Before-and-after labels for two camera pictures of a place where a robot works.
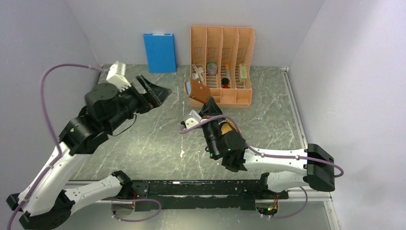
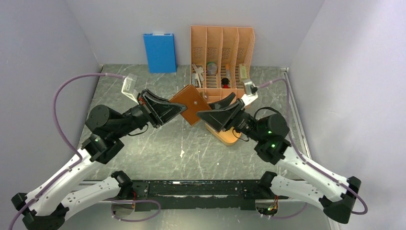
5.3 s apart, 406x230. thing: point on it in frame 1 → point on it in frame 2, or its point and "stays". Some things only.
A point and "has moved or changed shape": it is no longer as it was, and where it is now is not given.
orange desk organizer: [219, 58] stays
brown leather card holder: [194, 89] has moved or changed shape
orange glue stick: [228, 72] stays
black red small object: [225, 81] stays
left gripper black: [155, 96] → [156, 112]
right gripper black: [211, 109] → [220, 119]
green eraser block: [242, 73] stays
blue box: [161, 52] stays
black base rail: [149, 195] stays
